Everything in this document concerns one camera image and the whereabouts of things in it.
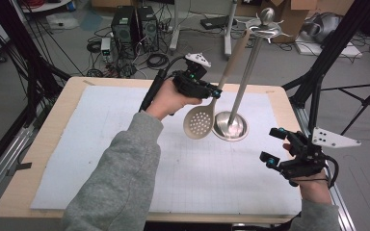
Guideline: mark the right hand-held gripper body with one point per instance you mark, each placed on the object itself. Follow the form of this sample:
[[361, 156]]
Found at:
[[305, 160]]

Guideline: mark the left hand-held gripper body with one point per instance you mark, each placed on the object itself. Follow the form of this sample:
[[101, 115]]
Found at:
[[189, 82]]

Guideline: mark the beige slotted spoon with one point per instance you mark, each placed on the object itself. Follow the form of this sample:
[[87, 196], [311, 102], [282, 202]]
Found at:
[[199, 122]]

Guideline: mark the metal utensil stand with hooks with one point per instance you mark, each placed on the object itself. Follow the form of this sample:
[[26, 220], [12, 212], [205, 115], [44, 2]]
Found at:
[[237, 128]]

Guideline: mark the person's left hand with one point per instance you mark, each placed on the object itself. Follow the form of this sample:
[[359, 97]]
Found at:
[[167, 99]]

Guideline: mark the person's right hand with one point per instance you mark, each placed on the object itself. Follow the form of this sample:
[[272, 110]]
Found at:
[[314, 189]]

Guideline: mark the white grid mat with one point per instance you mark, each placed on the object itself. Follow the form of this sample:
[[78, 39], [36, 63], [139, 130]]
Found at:
[[221, 179]]

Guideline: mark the white mobile stand base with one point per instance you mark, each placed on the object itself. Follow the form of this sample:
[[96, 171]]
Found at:
[[175, 32]]

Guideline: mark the flat black device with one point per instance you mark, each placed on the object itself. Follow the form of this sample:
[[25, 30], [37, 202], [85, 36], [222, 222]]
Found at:
[[215, 22]]

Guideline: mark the black computer tower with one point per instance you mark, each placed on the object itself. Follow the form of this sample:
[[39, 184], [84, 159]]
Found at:
[[123, 30], [148, 27]]

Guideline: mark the black tripod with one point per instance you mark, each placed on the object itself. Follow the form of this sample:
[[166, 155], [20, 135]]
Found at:
[[364, 102]]

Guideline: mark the grey bench power supply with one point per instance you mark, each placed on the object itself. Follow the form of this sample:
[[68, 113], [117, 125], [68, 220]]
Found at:
[[106, 48]]

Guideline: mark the white foam board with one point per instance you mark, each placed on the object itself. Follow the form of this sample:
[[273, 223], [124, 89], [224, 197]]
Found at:
[[334, 49]]

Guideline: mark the large cardboard box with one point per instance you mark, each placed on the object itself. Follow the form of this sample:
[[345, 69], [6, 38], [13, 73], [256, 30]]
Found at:
[[297, 19]]

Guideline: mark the grey bag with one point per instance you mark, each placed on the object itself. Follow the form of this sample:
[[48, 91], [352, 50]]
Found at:
[[326, 27]]

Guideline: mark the white round table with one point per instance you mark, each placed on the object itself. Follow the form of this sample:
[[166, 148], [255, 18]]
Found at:
[[45, 5]]

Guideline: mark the black tape strip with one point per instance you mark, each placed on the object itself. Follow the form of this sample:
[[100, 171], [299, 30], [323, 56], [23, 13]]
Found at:
[[23, 166]]

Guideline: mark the aluminium table rail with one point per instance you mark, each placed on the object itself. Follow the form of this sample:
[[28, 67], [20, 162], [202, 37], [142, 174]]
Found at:
[[342, 205], [0, 166]]

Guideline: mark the black frame post with braces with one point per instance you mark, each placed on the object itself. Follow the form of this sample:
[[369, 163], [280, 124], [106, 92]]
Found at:
[[330, 48]]

